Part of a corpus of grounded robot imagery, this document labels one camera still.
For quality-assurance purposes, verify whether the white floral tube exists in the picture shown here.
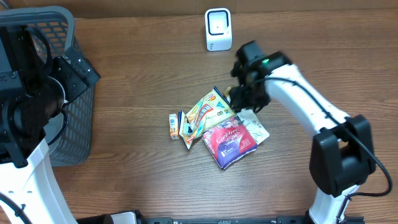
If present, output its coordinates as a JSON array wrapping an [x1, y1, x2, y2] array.
[[224, 86, 271, 146]]

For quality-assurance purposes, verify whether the yellow snack bag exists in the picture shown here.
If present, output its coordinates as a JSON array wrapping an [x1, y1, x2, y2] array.
[[178, 86, 236, 151]]

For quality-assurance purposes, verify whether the red purple pad pack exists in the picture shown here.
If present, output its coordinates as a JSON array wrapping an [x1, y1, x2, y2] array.
[[202, 116, 257, 169]]

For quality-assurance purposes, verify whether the small orange box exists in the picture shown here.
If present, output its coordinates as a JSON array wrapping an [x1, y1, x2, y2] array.
[[169, 113, 179, 140]]

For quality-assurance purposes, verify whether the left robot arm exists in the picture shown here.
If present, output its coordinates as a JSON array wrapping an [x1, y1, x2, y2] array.
[[1, 26, 100, 223]]

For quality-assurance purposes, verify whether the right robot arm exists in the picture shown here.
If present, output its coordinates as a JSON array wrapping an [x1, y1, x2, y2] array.
[[229, 41, 376, 223]]

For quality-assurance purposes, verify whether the white barcode scanner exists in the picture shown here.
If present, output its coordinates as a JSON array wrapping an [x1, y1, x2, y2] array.
[[205, 7, 233, 52]]

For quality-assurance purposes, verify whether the grey plastic shopping basket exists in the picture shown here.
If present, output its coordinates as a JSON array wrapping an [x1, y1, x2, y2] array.
[[1, 6, 95, 167]]

